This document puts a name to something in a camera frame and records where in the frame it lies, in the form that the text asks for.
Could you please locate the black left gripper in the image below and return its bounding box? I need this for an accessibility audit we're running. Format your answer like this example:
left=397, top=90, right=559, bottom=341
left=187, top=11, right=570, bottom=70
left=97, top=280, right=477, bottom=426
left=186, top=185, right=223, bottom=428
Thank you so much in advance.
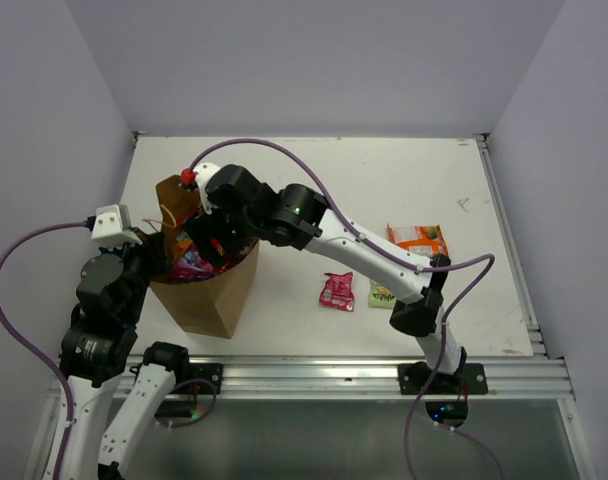
left=99, top=225, right=173, bottom=323

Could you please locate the purple candy packet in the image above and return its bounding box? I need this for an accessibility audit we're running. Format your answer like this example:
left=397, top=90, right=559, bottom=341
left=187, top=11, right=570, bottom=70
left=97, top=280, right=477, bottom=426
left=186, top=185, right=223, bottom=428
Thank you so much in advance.
left=168, top=246, right=226, bottom=283

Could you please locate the brown paper bag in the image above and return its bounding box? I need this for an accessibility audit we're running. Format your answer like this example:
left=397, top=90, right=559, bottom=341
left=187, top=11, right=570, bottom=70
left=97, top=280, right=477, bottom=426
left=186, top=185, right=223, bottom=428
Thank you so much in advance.
left=150, top=175, right=260, bottom=339

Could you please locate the orange white snack packet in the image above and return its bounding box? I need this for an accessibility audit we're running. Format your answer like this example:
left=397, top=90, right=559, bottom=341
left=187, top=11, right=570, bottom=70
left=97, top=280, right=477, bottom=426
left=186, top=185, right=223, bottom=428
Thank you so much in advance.
left=386, top=224, right=449, bottom=258

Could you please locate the red snack packet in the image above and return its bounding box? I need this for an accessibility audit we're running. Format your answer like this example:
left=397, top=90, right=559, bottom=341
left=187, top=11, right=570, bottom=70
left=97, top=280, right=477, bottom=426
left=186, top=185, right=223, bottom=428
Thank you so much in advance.
left=209, top=239, right=251, bottom=269

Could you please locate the orange yellow snack bag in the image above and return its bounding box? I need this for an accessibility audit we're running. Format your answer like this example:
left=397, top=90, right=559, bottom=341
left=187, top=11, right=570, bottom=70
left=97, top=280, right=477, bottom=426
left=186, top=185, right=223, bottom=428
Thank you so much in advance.
left=170, top=232, right=193, bottom=259

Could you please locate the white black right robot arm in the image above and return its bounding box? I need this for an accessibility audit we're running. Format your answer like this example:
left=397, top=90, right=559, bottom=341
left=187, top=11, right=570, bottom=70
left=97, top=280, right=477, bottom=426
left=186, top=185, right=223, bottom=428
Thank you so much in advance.
left=180, top=163, right=466, bottom=393

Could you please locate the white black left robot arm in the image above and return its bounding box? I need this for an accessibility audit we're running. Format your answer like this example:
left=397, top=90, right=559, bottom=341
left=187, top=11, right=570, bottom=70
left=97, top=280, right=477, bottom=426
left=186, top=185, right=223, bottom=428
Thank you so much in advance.
left=43, top=233, right=192, bottom=479

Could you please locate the pink small snack packet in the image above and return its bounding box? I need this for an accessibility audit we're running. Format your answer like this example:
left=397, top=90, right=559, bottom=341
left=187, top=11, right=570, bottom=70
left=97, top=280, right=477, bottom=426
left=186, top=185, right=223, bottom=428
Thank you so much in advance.
left=319, top=272, right=355, bottom=312

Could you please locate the green small snack packet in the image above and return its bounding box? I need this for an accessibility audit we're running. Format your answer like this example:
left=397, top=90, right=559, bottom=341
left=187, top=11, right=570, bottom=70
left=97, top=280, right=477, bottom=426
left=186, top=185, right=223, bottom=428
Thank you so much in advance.
left=368, top=280, right=396, bottom=310

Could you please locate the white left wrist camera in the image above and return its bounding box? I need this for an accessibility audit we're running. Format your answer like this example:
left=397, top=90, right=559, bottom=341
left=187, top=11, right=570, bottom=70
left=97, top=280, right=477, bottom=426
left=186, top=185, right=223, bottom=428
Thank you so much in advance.
left=91, top=204, right=142, bottom=249

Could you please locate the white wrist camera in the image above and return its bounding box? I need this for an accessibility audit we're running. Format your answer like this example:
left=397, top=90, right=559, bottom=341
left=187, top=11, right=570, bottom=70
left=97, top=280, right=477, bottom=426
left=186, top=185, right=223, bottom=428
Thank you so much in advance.
left=91, top=204, right=142, bottom=249
left=180, top=162, right=221, bottom=215

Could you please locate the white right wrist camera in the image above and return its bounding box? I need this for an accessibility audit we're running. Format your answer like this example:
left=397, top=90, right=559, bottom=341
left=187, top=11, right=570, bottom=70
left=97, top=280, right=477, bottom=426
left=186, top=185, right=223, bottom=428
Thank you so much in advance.
left=180, top=162, right=221, bottom=215

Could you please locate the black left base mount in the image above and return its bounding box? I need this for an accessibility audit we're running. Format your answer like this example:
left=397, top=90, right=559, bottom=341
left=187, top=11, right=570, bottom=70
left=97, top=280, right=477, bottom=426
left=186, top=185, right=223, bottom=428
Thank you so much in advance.
left=155, top=363, right=223, bottom=423

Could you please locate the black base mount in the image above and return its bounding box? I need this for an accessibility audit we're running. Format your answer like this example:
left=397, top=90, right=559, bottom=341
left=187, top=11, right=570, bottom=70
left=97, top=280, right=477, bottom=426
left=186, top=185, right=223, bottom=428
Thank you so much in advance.
left=397, top=362, right=489, bottom=428
left=155, top=363, right=223, bottom=423

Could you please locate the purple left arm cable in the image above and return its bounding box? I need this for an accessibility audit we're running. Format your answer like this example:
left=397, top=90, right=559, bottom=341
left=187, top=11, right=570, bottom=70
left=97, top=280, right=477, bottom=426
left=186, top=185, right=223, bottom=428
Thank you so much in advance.
left=0, top=222, right=93, bottom=474

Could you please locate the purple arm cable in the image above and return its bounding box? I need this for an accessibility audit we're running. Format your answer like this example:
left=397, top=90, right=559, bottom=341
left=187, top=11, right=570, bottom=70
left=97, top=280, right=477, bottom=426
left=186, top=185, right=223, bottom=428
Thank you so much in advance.
left=188, top=138, right=496, bottom=480
left=0, top=222, right=93, bottom=474

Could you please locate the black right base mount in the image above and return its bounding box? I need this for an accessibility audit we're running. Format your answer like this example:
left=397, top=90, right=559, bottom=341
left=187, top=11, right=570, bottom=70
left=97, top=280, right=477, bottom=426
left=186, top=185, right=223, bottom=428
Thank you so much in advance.
left=397, top=362, right=489, bottom=428

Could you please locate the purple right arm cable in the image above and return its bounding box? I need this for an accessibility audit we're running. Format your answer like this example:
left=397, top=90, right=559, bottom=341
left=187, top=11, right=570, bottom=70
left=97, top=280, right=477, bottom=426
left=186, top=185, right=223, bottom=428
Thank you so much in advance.
left=188, top=138, right=496, bottom=480

